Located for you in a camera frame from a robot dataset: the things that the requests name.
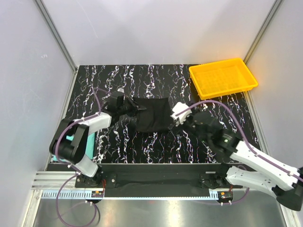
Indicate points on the white slotted cable duct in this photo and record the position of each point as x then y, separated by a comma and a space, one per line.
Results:
110, 194

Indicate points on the black marble pattern mat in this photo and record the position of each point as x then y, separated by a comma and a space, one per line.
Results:
122, 144

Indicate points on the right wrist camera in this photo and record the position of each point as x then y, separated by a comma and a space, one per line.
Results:
180, 112

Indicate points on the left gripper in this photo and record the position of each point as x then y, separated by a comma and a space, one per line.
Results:
135, 107

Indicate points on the right aluminium frame post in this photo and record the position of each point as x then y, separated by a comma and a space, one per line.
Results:
262, 30

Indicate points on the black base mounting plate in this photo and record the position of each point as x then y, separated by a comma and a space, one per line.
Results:
118, 175

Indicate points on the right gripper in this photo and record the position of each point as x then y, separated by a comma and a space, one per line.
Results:
182, 126

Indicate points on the aluminium frame post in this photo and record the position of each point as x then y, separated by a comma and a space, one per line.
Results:
262, 30
54, 31

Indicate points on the left aluminium frame post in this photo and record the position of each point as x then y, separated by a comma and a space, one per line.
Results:
54, 31

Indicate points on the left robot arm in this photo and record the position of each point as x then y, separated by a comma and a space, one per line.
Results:
72, 153

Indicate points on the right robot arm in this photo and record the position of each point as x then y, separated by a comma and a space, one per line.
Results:
282, 182

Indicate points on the black t shirt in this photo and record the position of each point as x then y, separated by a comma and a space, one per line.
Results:
156, 116

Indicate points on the yellow plastic tray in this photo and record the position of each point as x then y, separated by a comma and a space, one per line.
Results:
222, 78

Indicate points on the folded teal t shirt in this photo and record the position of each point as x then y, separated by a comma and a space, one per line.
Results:
89, 146

